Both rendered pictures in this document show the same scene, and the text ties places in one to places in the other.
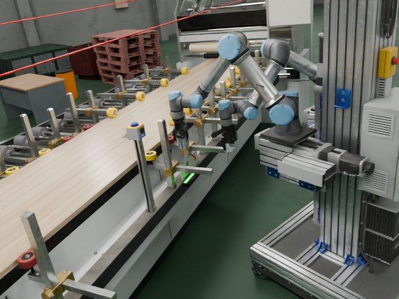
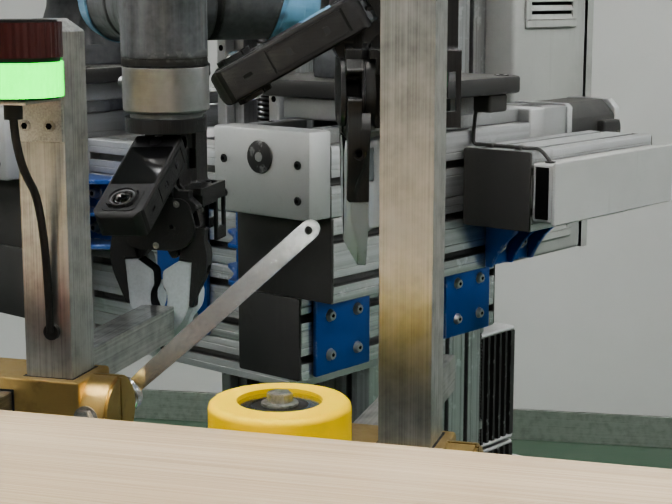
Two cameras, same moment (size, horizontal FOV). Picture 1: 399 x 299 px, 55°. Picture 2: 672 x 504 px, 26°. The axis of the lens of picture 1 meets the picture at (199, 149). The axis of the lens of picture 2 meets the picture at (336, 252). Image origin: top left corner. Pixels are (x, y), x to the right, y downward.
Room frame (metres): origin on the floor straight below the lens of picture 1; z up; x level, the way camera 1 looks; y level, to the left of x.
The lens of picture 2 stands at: (2.29, 1.09, 1.13)
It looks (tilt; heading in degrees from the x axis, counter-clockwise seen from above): 10 degrees down; 260
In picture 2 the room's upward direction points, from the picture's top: straight up
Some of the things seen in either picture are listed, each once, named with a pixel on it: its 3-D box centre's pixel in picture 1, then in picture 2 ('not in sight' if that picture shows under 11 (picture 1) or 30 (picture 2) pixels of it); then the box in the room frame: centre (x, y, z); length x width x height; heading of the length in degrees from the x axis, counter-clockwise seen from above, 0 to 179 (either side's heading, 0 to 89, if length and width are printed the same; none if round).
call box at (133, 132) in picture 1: (136, 131); not in sight; (1.85, 0.32, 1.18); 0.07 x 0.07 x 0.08; 63
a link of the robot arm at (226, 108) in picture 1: (225, 109); (161, 0); (2.21, -0.19, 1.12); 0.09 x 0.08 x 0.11; 105
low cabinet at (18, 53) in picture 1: (32, 63); not in sight; (10.32, 4.09, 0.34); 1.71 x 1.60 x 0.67; 129
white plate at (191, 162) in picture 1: (189, 165); not in sight; (2.27, 0.08, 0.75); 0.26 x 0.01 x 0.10; 153
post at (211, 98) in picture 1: (212, 113); not in sight; (2.75, -0.14, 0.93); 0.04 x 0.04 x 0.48; 63
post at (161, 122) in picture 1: (167, 156); (411, 327); (2.08, 0.20, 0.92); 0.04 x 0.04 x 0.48; 63
